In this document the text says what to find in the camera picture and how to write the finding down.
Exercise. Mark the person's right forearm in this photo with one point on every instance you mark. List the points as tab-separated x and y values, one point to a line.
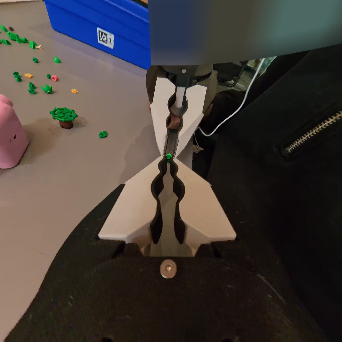
229	106

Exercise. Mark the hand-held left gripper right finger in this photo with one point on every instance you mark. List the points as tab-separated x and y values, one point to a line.
205	211

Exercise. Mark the person's black jacket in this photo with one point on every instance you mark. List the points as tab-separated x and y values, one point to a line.
280	213

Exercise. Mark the pink brick-built toy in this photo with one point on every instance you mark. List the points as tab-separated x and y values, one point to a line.
10	139

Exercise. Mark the small toy tree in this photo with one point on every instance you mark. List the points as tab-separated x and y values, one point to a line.
63	114

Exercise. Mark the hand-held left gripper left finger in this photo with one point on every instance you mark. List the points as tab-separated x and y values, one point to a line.
131	211

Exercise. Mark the person's right hand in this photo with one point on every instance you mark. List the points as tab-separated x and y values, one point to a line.
208	110

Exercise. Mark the blue storage bin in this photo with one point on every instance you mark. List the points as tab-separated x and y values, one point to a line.
93	21

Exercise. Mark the small green toy brick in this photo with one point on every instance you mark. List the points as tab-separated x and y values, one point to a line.
168	155
103	134

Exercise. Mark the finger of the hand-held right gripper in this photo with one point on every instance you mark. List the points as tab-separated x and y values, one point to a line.
196	106
160	101

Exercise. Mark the scattered small toy pieces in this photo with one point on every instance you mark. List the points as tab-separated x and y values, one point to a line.
47	88

